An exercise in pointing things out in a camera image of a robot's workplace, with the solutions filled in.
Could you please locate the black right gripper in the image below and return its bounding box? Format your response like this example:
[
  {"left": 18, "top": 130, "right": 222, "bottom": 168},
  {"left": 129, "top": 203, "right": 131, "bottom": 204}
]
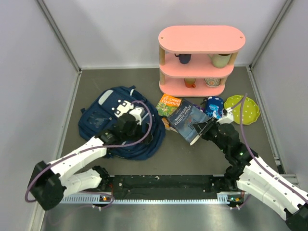
[{"left": 192, "top": 116, "right": 229, "bottom": 154}]

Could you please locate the Nineteen Eighty-Four book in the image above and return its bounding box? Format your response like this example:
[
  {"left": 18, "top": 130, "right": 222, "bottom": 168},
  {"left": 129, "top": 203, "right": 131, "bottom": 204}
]
[{"left": 167, "top": 99, "right": 210, "bottom": 145}]

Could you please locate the navy blue backpack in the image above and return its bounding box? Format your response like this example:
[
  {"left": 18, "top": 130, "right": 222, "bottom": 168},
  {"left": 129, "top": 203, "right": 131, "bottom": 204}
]
[{"left": 78, "top": 86, "right": 166, "bottom": 160}]

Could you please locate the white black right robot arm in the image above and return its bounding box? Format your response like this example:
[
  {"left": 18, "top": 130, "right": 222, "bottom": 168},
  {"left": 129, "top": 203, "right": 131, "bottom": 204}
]
[{"left": 194, "top": 119, "right": 308, "bottom": 231}]

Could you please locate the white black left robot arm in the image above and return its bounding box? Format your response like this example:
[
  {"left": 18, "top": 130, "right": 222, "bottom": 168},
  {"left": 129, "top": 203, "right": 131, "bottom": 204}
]
[{"left": 25, "top": 113, "right": 153, "bottom": 211}]

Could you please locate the purple paperback book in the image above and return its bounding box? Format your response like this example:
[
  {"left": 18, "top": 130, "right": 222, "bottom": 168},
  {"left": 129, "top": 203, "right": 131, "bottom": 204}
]
[{"left": 193, "top": 104, "right": 205, "bottom": 113}]

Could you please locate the blue dinosaur pencil case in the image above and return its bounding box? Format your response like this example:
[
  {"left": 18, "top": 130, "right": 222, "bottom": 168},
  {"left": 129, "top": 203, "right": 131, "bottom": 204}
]
[{"left": 205, "top": 96, "right": 224, "bottom": 119}]

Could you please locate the orange Treehouse book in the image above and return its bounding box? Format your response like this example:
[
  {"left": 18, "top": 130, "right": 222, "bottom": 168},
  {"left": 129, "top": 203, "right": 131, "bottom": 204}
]
[{"left": 156, "top": 94, "right": 181, "bottom": 132}]

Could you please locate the patterned flower-shaped bowl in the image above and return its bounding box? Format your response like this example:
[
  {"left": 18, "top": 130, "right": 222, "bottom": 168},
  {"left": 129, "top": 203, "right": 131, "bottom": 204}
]
[{"left": 204, "top": 78, "right": 221, "bottom": 88}]

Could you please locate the orange cup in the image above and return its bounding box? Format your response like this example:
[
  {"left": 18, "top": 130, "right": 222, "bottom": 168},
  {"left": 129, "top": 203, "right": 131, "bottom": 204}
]
[{"left": 184, "top": 78, "right": 196, "bottom": 88}]

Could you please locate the green polka dot plate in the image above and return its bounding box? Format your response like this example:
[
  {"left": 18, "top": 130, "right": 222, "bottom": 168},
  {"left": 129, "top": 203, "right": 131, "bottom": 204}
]
[{"left": 224, "top": 95, "right": 260, "bottom": 125}]

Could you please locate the pink three-tier shelf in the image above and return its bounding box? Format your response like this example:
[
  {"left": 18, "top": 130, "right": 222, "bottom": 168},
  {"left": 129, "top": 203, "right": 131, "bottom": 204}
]
[{"left": 158, "top": 25, "right": 246, "bottom": 97}]

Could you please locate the pale green mug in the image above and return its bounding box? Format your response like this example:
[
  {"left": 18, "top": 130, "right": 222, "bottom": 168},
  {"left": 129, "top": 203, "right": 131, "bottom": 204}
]
[{"left": 208, "top": 54, "right": 231, "bottom": 68}]

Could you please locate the dark blue mug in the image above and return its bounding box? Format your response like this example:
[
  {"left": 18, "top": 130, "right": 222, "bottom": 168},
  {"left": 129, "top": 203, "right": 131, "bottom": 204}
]
[{"left": 174, "top": 54, "right": 191, "bottom": 64}]

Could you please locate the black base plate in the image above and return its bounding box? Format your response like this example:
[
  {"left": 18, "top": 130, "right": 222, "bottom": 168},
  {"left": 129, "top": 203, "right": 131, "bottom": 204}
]
[{"left": 96, "top": 175, "right": 239, "bottom": 200}]

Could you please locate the aluminium frame rail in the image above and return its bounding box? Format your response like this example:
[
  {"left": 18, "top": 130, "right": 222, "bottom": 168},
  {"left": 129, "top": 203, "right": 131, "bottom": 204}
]
[{"left": 38, "top": 174, "right": 302, "bottom": 205}]

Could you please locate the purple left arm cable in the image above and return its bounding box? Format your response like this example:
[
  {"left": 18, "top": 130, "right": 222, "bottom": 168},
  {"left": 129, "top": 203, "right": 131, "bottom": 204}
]
[{"left": 25, "top": 100, "right": 154, "bottom": 210}]

